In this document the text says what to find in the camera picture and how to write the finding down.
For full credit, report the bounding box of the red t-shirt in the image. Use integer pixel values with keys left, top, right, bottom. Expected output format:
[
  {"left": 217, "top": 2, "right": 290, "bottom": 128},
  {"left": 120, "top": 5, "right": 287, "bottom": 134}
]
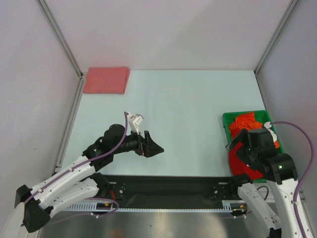
[{"left": 228, "top": 142, "right": 263, "bottom": 180}]

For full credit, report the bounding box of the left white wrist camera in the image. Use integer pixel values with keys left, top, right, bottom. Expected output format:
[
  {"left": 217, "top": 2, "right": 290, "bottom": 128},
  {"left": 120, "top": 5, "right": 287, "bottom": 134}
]
[{"left": 127, "top": 112, "right": 144, "bottom": 134}]

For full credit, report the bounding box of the orange t-shirt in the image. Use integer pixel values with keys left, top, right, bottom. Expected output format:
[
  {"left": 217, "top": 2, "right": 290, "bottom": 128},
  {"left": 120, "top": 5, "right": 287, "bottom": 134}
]
[{"left": 222, "top": 110, "right": 271, "bottom": 142}]

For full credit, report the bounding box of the aluminium frame post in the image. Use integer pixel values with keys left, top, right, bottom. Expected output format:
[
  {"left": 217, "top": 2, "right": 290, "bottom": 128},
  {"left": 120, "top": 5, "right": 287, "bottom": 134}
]
[
  {"left": 254, "top": 0, "right": 300, "bottom": 76},
  {"left": 35, "top": 0, "right": 83, "bottom": 78}
]

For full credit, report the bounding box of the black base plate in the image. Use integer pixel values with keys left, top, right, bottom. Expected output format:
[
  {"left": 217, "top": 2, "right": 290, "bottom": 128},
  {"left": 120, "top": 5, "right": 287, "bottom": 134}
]
[{"left": 96, "top": 175, "right": 258, "bottom": 209}]

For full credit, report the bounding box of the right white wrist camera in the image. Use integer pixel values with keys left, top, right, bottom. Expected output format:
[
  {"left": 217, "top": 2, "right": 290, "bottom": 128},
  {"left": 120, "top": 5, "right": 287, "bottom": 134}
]
[{"left": 263, "top": 121, "right": 277, "bottom": 143}]

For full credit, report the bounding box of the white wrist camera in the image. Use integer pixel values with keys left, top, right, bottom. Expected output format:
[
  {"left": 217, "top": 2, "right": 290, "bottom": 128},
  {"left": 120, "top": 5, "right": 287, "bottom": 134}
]
[
  {"left": 263, "top": 121, "right": 277, "bottom": 143},
  {"left": 127, "top": 112, "right": 144, "bottom": 134}
]

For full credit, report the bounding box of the green plastic bin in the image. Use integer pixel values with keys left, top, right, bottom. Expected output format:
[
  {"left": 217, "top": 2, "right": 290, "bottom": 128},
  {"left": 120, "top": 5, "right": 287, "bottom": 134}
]
[{"left": 222, "top": 110, "right": 271, "bottom": 183}]

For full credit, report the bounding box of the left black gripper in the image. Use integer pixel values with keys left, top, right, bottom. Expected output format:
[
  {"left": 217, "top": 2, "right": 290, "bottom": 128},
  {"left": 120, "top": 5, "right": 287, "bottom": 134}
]
[{"left": 111, "top": 127, "right": 163, "bottom": 157}]

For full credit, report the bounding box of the slotted cable duct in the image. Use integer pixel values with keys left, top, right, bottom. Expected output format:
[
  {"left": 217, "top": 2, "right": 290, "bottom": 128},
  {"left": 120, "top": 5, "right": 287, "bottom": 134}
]
[{"left": 59, "top": 200, "right": 251, "bottom": 213}]

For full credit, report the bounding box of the right aluminium frame post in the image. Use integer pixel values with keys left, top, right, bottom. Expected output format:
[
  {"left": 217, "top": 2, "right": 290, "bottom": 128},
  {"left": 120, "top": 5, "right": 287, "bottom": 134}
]
[{"left": 254, "top": 0, "right": 300, "bottom": 76}]

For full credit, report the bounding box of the left aluminium side rail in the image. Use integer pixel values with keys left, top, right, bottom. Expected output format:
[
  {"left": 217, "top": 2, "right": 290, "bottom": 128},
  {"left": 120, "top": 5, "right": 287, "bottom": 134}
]
[{"left": 52, "top": 73, "right": 86, "bottom": 175}]

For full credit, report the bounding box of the left aluminium frame post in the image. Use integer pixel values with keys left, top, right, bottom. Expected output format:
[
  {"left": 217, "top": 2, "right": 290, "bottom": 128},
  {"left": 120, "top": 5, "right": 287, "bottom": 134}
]
[{"left": 35, "top": 0, "right": 83, "bottom": 78}]

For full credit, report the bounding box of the folded pink t-shirt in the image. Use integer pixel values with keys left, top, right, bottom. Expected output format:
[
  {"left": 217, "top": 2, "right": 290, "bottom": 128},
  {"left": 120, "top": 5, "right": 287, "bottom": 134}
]
[{"left": 83, "top": 67, "right": 130, "bottom": 94}]

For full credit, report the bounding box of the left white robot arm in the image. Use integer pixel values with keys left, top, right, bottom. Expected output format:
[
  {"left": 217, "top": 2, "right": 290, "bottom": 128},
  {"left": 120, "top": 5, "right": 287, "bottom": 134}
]
[{"left": 15, "top": 124, "right": 164, "bottom": 233}]

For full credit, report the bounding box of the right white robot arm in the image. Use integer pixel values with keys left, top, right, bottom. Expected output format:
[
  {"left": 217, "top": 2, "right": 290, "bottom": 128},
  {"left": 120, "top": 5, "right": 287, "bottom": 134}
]
[{"left": 226, "top": 128, "right": 314, "bottom": 238}]

